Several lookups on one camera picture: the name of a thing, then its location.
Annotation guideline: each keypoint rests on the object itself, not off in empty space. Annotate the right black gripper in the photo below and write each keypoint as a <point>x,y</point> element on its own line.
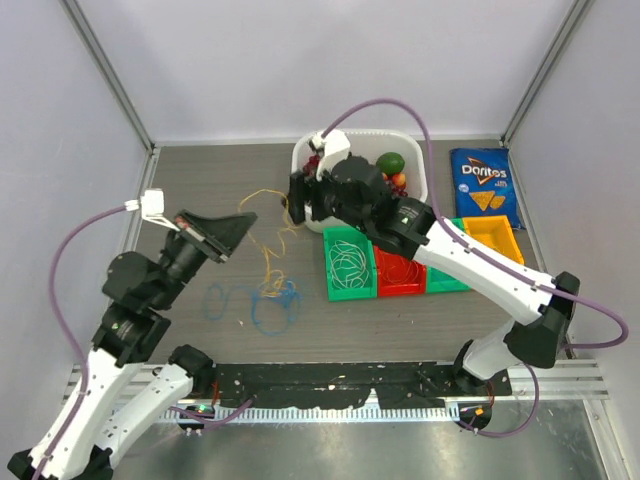
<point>301,185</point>

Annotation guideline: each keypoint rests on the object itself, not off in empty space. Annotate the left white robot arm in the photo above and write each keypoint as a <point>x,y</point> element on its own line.
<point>91,436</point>

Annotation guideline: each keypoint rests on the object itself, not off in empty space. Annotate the yellow plastic bin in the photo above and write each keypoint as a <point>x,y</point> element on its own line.
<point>496,233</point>

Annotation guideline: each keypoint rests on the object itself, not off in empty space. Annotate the red yellow cherry cluster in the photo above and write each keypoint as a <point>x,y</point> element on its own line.
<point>397,182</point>

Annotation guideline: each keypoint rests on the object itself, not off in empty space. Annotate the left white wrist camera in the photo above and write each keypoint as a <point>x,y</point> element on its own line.
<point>151,205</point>

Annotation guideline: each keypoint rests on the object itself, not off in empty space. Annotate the green plastic bin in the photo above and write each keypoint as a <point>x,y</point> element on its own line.
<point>350,265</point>
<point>439,282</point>

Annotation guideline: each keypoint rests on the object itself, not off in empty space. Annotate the red grape bunch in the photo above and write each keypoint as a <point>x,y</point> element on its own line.
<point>310,167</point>

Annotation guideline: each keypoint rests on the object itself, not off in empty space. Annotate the green lime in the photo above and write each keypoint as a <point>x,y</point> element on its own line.
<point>391,163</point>

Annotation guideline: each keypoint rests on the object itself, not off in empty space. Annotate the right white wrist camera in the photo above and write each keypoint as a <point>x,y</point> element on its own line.
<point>331,148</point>

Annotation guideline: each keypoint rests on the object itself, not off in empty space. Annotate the right green plastic bin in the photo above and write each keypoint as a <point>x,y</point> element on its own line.
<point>439,282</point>

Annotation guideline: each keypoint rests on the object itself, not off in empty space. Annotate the white slotted cable duct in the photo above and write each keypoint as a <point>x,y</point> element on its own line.
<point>370,413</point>

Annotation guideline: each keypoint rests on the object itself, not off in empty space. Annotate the left green plastic bin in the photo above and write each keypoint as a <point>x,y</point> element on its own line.
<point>350,265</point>

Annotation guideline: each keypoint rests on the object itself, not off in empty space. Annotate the red plastic bin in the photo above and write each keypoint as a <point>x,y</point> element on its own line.
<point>397,276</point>

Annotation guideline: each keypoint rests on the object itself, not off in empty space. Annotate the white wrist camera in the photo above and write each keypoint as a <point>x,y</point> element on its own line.
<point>151,205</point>
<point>331,148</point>

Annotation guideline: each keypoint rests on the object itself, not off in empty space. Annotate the blue Doritos chip bag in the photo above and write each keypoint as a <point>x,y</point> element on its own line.
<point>484,185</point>

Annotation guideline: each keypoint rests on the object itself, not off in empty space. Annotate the white plastic fruit basket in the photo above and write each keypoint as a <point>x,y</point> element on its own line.
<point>370,144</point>

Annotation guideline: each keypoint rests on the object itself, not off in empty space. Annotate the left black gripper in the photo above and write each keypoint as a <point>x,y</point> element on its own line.
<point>217,236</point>

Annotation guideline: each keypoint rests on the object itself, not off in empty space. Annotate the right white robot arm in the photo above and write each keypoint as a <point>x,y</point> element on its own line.
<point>540,309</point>

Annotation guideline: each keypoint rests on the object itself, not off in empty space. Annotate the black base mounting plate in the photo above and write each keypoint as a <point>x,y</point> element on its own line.
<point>338,386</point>

